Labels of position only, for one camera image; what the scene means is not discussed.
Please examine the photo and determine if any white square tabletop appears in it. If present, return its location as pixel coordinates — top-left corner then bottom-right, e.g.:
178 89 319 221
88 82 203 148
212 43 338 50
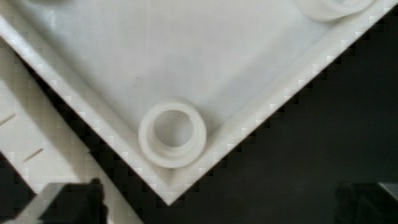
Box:
0 0 398 202

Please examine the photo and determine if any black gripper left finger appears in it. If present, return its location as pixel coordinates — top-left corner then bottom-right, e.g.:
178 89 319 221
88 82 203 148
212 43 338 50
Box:
40 178 109 224

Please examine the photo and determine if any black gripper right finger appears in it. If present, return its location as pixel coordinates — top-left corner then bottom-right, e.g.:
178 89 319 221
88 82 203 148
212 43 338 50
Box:
335 182 398 224

